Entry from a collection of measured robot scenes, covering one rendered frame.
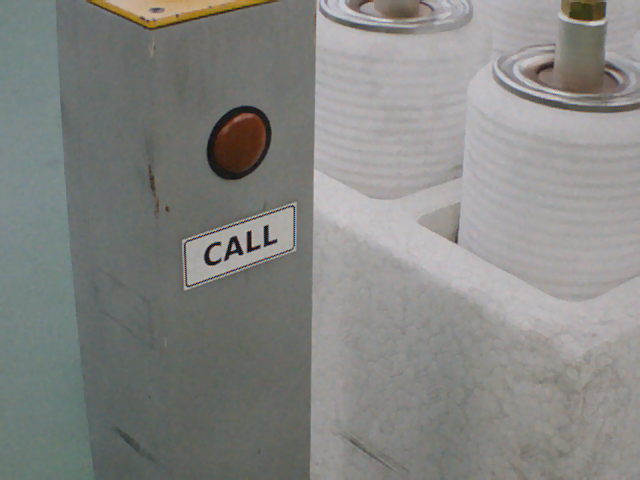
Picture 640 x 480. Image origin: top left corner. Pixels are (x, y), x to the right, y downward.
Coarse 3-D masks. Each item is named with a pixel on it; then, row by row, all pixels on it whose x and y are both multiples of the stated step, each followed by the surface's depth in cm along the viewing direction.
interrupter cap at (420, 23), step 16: (320, 0) 63; (336, 0) 63; (352, 0) 63; (368, 0) 64; (432, 0) 64; (448, 0) 64; (464, 0) 63; (336, 16) 61; (352, 16) 61; (368, 16) 61; (384, 16) 62; (400, 16) 62; (416, 16) 62; (432, 16) 61; (448, 16) 61; (464, 16) 61; (384, 32) 60; (400, 32) 60; (416, 32) 60; (432, 32) 60
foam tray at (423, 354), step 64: (320, 192) 61; (448, 192) 61; (320, 256) 60; (384, 256) 56; (448, 256) 55; (320, 320) 62; (384, 320) 58; (448, 320) 54; (512, 320) 51; (576, 320) 51; (320, 384) 63; (384, 384) 59; (448, 384) 55; (512, 384) 52; (576, 384) 49; (320, 448) 65; (384, 448) 61; (448, 448) 57; (512, 448) 53; (576, 448) 51
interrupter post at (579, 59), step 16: (560, 16) 53; (560, 32) 53; (576, 32) 53; (592, 32) 53; (560, 48) 54; (576, 48) 53; (592, 48) 53; (560, 64) 54; (576, 64) 53; (592, 64) 53; (560, 80) 54; (576, 80) 54; (592, 80) 54
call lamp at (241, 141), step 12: (240, 120) 45; (252, 120) 45; (228, 132) 44; (240, 132) 45; (252, 132) 45; (264, 132) 45; (216, 144) 44; (228, 144) 45; (240, 144) 45; (252, 144) 45; (264, 144) 46; (216, 156) 45; (228, 156) 45; (240, 156) 45; (252, 156) 45; (228, 168) 45; (240, 168) 45
